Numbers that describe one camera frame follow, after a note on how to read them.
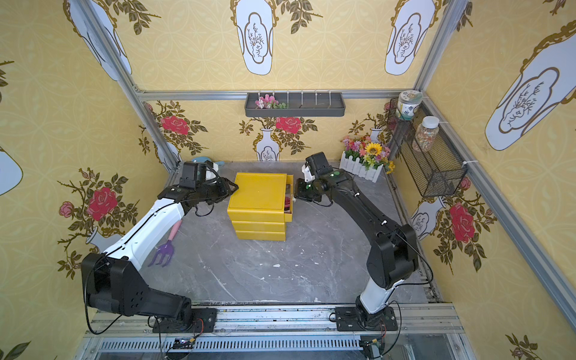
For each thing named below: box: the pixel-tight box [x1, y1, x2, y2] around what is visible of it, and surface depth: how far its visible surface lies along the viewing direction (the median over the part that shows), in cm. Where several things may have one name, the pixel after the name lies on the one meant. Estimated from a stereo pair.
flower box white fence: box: [339, 134, 396, 183], surface depth 106 cm
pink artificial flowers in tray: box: [255, 93, 288, 110], surface depth 89 cm
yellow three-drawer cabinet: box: [227, 172, 294, 242], surface depth 84 cm
